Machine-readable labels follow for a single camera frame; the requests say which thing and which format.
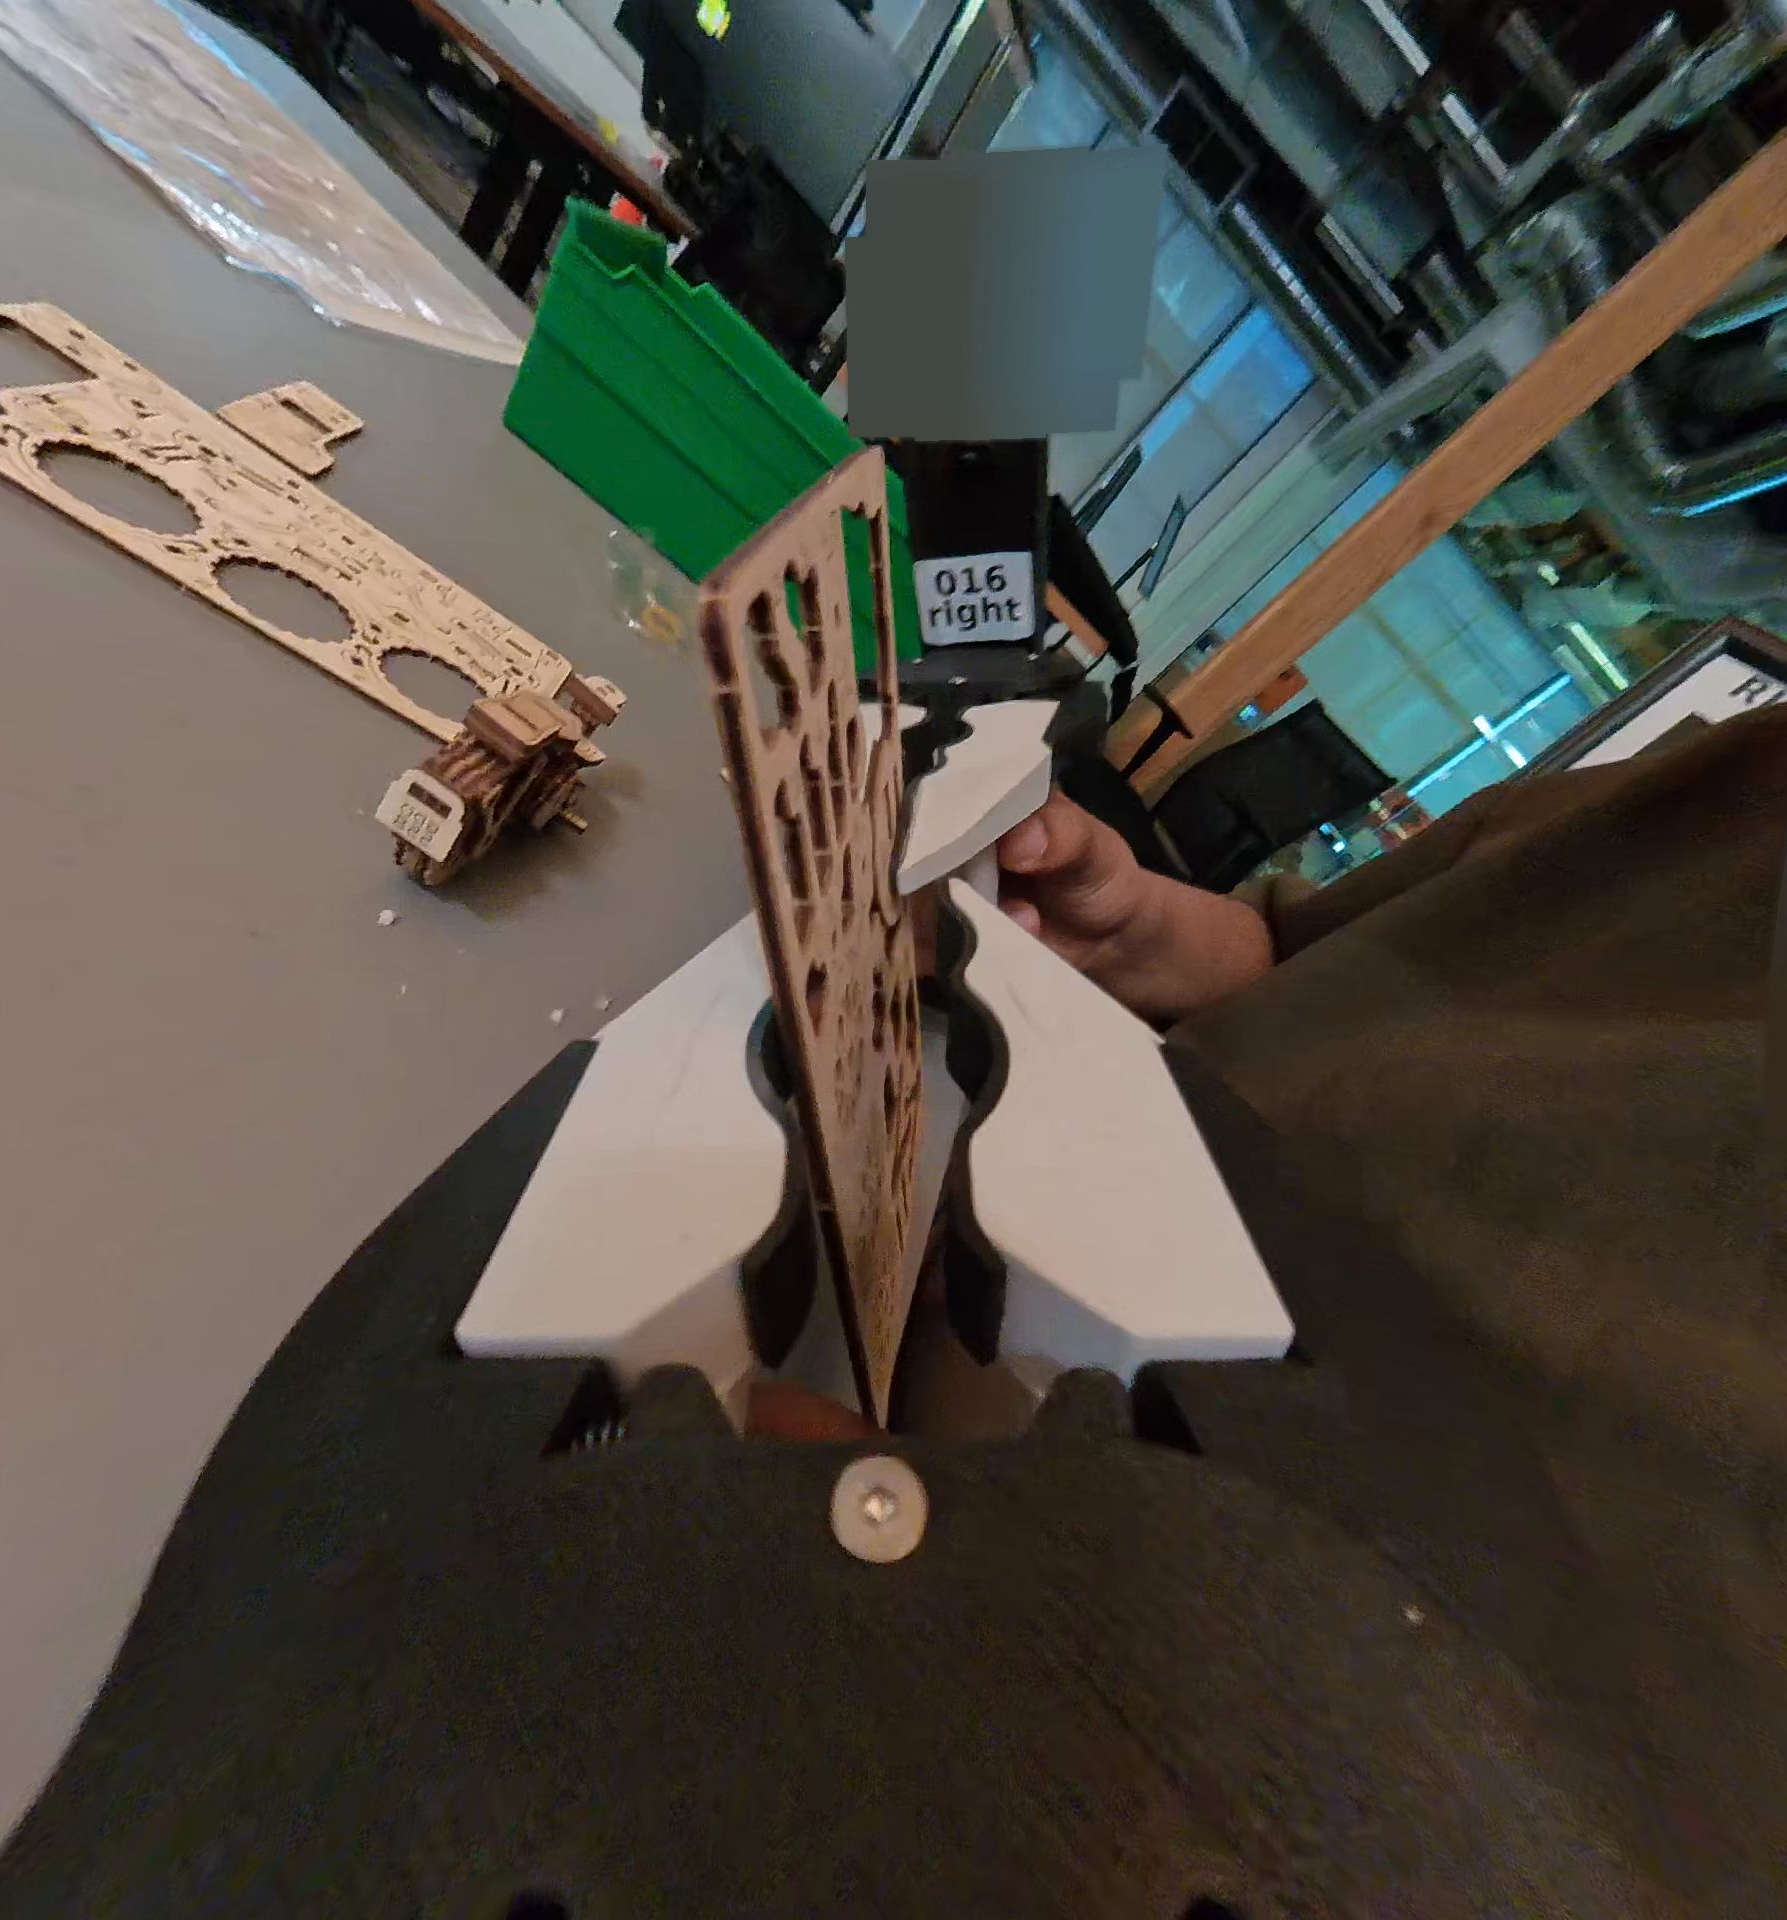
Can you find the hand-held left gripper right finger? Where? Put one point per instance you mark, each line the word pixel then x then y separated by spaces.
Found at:
pixel 1119 1189

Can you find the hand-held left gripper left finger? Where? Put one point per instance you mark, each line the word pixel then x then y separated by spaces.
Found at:
pixel 626 1189

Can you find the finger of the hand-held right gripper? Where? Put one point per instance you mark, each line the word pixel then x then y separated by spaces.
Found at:
pixel 998 777

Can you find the wooden puzzle sheet with gears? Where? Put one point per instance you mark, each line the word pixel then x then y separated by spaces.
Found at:
pixel 863 1279

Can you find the wooden puzzle model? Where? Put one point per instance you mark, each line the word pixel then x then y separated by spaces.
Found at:
pixel 489 777

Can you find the person's right hand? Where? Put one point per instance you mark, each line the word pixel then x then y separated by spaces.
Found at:
pixel 1119 917

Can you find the black office chair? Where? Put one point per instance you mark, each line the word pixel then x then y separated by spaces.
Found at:
pixel 1282 777

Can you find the clear bag of rubber bands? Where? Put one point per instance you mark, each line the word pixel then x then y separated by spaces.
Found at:
pixel 653 595

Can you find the green plastic bin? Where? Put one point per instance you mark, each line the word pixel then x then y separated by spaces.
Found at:
pixel 634 389

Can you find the wood-topped table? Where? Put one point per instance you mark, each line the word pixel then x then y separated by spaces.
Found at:
pixel 509 214

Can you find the wooden beam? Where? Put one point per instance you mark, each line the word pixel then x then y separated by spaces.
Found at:
pixel 1504 444

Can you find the small wooden puzzle sheet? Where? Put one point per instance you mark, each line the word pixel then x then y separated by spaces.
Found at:
pixel 285 429

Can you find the white framed sign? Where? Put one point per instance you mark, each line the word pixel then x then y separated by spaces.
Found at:
pixel 1717 707

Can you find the wooden sheet with round holes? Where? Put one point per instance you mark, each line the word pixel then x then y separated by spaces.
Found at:
pixel 214 511

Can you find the clear plastic film sheet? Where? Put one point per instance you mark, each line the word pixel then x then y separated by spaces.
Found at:
pixel 231 164

